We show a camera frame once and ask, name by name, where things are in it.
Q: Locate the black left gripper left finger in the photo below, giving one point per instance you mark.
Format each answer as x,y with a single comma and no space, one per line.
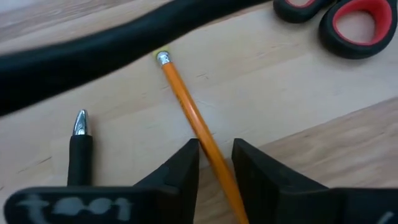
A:
155,205

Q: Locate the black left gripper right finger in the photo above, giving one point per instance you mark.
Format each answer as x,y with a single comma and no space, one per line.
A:
295,205

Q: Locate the black pen with silver tip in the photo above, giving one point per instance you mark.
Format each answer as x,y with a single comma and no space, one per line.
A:
80,155

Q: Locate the orange pencil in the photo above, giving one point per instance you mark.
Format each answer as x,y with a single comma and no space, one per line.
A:
199,124

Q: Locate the red and black scissors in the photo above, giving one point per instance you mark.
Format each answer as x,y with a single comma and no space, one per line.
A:
357,51

